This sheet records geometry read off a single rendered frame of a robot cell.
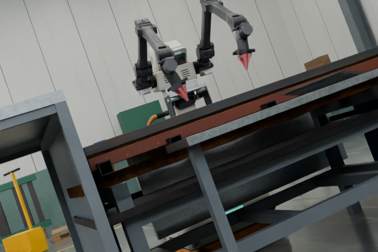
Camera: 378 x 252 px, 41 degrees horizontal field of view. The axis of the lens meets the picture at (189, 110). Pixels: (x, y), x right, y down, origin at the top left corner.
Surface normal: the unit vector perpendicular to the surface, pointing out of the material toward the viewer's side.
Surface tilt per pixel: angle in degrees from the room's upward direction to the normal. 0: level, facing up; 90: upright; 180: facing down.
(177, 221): 90
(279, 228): 90
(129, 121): 90
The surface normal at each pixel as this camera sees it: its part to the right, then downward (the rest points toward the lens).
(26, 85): 0.30, -0.17
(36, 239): 0.77, -0.32
